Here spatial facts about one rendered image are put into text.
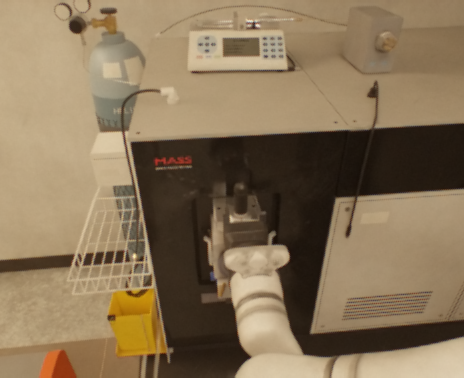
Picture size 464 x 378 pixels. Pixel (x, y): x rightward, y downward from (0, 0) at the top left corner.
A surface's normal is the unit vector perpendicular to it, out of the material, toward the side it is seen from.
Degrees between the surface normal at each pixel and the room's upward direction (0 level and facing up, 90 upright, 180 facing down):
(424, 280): 90
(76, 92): 90
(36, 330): 0
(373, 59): 90
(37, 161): 90
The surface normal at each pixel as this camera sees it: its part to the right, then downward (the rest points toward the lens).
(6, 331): 0.00, -0.82
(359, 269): 0.11, 0.58
